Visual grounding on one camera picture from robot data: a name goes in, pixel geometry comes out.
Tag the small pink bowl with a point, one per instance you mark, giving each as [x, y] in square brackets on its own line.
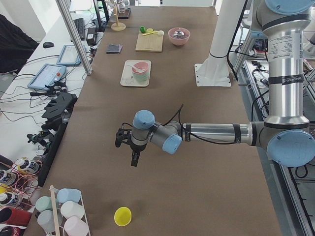
[141, 65]

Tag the black keyboard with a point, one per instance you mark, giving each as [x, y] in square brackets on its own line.
[79, 24]

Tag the bamboo cutting board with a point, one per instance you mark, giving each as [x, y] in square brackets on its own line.
[149, 43]

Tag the black tool holder rack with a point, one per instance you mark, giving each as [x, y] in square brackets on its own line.
[53, 114]

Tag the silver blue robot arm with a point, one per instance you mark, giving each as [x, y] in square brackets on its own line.
[284, 134]

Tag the cream rabbit tray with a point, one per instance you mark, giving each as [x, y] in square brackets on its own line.
[127, 79]

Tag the yellow plastic knife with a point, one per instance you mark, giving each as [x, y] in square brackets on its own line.
[149, 33]

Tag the green bowl stack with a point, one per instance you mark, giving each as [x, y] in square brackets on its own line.
[140, 77]

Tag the aluminium frame post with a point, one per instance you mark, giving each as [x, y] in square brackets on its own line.
[72, 30]

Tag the bottles in wire basket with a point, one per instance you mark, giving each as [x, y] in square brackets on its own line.
[18, 190]

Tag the yellow plastic cup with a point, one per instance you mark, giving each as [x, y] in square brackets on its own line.
[122, 216]

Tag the cup rack with pastel cups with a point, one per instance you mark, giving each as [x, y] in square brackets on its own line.
[62, 213]

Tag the white garlic bulb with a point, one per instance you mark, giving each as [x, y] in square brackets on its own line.
[160, 33]

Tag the black computer mouse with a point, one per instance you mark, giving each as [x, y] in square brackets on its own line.
[48, 45]

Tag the blue tablet far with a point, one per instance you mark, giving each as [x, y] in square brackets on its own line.
[68, 56]

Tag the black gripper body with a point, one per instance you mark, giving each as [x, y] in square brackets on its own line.
[136, 147]

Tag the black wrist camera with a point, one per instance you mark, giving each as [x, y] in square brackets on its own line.
[123, 136]

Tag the blue tablet near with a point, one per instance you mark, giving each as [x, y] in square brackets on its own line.
[47, 76]

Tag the white ceramic spoon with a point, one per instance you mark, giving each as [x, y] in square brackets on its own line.
[136, 69]

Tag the blue tablet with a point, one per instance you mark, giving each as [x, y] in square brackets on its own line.
[47, 76]
[68, 56]

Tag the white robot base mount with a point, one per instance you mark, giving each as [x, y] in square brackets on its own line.
[214, 71]

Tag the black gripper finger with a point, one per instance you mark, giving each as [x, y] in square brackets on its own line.
[136, 158]
[133, 160]

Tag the wooden mug tree stand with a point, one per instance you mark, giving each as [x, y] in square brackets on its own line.
[117, 26]

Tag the large pink bowl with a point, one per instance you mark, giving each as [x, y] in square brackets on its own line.
[179, 42]

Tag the grey folded cloth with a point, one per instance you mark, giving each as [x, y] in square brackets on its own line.
[114, 49]

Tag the green lime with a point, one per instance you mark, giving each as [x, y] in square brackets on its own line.
[142, 29]

